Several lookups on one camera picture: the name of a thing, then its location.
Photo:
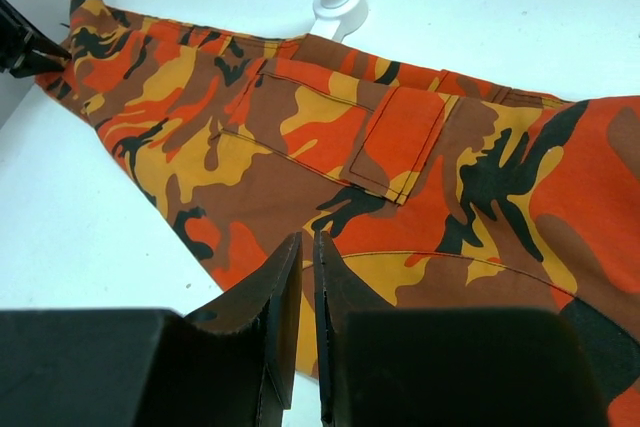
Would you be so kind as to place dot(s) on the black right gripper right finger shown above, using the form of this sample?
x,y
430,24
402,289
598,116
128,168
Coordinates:
x,y
380,365

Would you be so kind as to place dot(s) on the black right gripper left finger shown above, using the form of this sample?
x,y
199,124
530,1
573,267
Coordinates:
x,y
230,362

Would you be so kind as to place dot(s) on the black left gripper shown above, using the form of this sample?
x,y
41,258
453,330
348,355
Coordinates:
x,y
25,50

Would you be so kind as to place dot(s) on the orange camouflage trousers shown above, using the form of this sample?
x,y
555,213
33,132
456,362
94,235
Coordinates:
x,y
438,189

